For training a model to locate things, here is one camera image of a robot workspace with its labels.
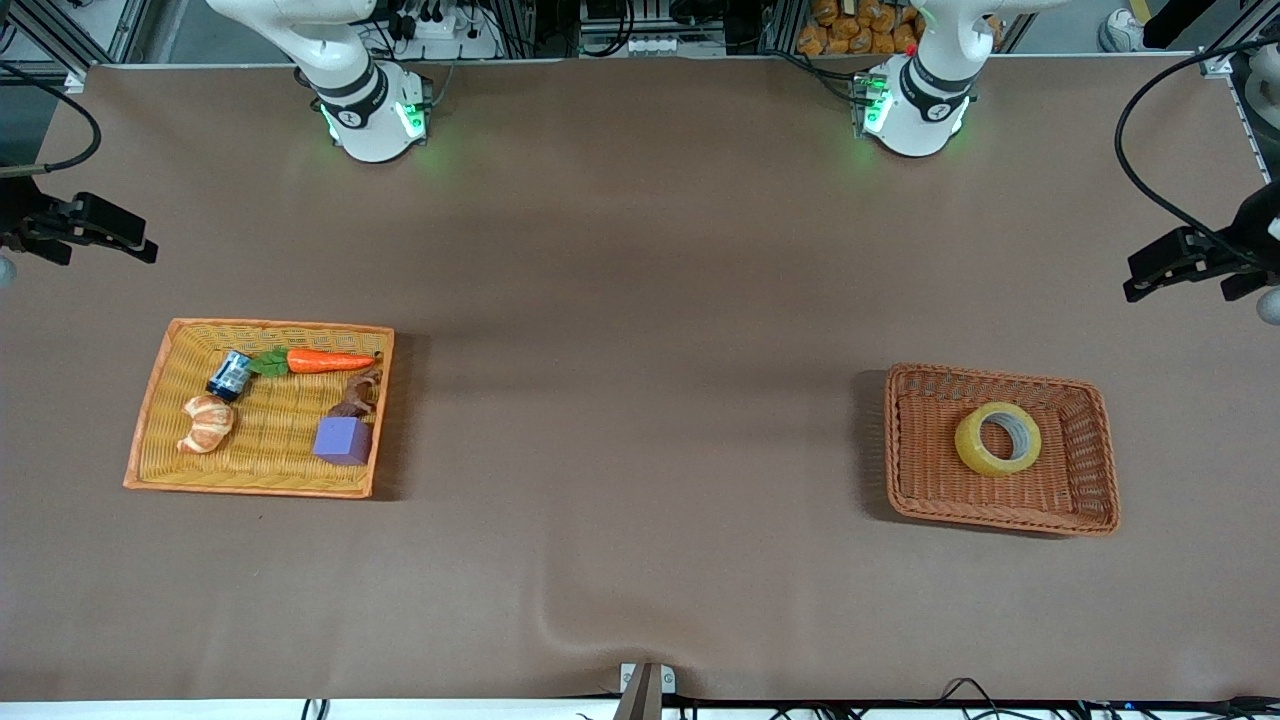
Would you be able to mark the white power strip with plugs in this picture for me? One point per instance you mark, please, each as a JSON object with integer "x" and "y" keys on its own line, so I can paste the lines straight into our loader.
{"x": 450, "y": 40}

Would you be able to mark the aluminium frame post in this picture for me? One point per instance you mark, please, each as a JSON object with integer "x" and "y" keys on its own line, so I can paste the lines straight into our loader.
{"x": 110, "y": 35}
{"x": 1222, "y": 62}

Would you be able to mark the brown camera post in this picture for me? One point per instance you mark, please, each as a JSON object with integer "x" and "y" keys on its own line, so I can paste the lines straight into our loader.
{"x": 640, "y": 700}

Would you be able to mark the yellow clear tape roll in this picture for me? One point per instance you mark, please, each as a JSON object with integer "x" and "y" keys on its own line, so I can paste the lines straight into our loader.
{"x": 968, "y": 445}

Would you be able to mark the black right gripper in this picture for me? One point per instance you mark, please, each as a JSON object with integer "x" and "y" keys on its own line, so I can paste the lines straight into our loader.
{"x": 18, "y": 217}

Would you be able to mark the small blue can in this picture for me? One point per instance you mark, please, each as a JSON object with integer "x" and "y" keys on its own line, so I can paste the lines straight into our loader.
{"x": 229, "y": 377}

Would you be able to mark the white metal bracket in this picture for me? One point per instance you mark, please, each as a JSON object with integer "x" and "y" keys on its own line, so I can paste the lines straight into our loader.
{"x": 668, "y": 680}

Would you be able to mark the brown wicker basket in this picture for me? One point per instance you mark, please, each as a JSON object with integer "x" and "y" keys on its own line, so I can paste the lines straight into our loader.
{"x": 920, "y": 470}

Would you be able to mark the orange toy carrot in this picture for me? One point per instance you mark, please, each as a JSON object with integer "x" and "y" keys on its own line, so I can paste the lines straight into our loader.
{"x": 325, "y": 361}

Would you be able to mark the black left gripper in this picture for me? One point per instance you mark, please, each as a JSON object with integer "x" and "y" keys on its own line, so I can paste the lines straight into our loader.
{"x": 1256, "y": 225}

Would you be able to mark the pile of bread rolls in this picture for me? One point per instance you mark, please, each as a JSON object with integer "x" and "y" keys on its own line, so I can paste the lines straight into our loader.
{"x": 850, "y": 35}

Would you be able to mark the toy croissant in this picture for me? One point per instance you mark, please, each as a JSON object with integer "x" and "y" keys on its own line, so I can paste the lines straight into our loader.
{"x": 208, "y": 425}

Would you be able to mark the white sneaker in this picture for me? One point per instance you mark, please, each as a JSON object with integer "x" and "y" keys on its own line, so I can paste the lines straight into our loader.
{"x": 1120, "y": 32}

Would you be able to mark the yellow woven tray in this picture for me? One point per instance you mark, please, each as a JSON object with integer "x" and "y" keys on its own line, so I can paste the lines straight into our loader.
{"x": 170, "y": 470}

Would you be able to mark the brown toy pretzel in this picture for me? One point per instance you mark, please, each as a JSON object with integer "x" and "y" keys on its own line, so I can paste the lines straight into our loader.
{"x": 352, "y": 406}

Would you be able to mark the dark trouser leg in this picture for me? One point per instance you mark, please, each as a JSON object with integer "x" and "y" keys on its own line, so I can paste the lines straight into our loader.
{"x": 1180, "y": 18}

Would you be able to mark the purple cube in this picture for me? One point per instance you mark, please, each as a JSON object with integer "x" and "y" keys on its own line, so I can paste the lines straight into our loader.
{"x": 342, "y": 442}

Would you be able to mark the slim white power strip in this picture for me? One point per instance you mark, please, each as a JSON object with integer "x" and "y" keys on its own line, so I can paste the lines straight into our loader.
{"x": 675, "y": 45}

